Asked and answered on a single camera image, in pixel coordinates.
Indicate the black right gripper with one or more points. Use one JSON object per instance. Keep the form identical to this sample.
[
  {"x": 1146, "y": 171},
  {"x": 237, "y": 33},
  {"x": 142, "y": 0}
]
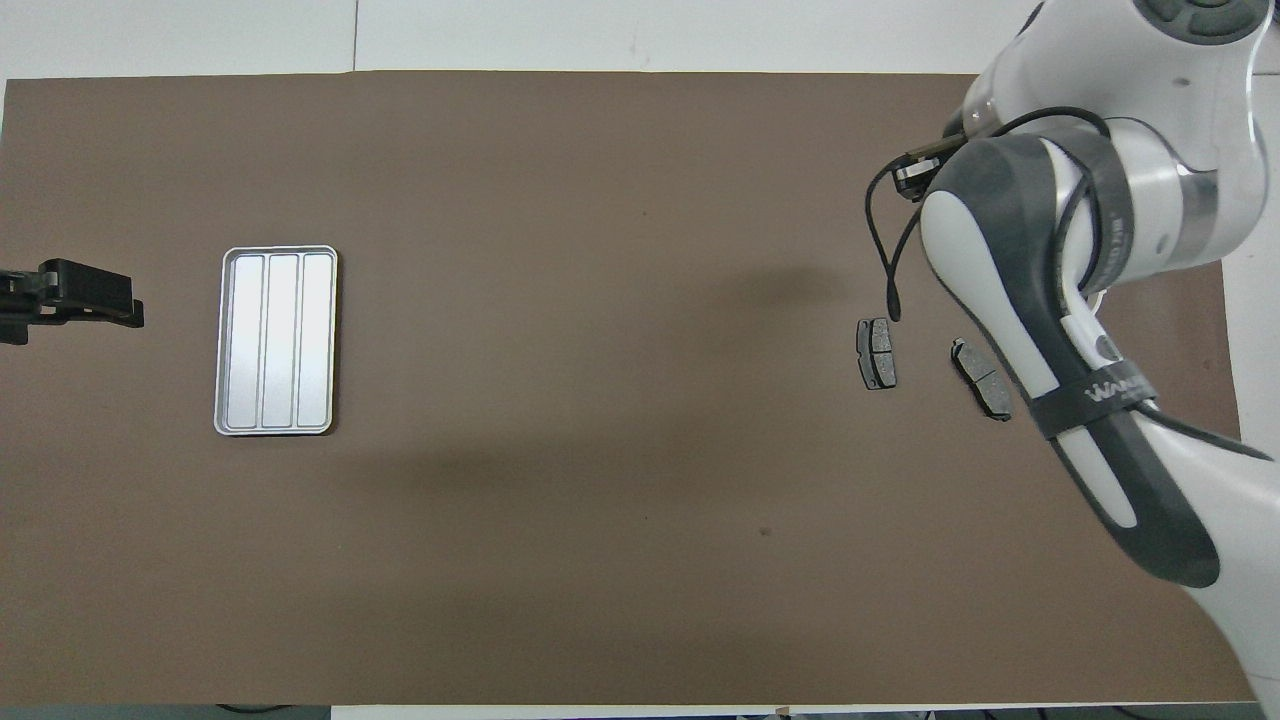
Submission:
[{"x": 925, "y": 175}]

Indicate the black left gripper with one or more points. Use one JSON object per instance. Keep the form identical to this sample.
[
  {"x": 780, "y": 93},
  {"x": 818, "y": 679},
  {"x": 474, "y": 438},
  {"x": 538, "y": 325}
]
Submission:
[{"x": 85, "y": 288}]

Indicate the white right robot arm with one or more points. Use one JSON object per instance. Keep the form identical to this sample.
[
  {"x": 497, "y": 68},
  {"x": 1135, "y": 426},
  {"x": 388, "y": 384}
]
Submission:
[{"x": 1150, "y": 500}]

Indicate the silver metal tray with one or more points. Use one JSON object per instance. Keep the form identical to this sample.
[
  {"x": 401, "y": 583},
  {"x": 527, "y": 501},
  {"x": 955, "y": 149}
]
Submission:
[{"x": 300, "y": 380}]

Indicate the rectangular dark brake pad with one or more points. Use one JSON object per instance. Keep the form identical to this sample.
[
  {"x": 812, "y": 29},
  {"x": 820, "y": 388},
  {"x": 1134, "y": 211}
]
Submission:
[{"x": 878, "y": 355}]

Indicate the curved dark brake pad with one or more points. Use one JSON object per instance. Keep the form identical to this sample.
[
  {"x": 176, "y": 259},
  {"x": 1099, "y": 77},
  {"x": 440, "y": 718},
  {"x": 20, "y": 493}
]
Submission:
[{"x": 978, "y": 375}]

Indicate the brown table mat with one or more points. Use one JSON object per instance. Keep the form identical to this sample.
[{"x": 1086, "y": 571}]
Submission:
[{"x": 600, "y": 500}]

